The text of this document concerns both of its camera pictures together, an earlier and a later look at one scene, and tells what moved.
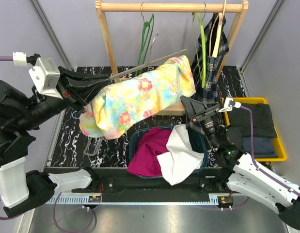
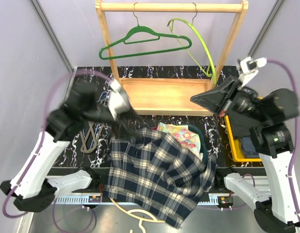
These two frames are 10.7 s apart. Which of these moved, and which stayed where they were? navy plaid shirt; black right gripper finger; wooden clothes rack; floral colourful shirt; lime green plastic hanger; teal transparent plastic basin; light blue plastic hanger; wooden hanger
Moved: navy plaid shirt; wooden hanger; floral colourful shirt; lime green plastic hanger; black right gripper finger; light blue plastic hanger
Stayed: wooden clothes rack; teal transparent plastic basin
